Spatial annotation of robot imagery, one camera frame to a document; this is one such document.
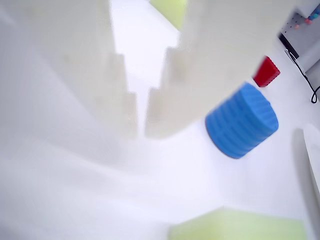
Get grey perforated board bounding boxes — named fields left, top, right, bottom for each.
left=280, top=11, right=315, bottom=58

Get white dish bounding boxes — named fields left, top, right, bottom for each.
left=303, top=123, right=320, bottom=201

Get yellow-green foam block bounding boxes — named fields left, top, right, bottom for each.
left=149, top=0, right=188, bottom=32
left=167, top=206, right=308, bottom=240

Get black cable with loop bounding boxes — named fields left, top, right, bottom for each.
left=284, top=48, right=320, bottom=104

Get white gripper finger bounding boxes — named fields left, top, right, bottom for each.
left=0, top=0, right=140, bottom=161
left=144, top=0, right=301, bottom=138

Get red cube block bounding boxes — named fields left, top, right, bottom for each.
left=252, top=56, right=281, bottom=88

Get blue ribbed cylinder block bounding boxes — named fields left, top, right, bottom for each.
left=204, top=82, right=280, bottom=160

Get small coloured balls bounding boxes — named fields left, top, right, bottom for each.
left=304, top=6, right=320, bottom=26

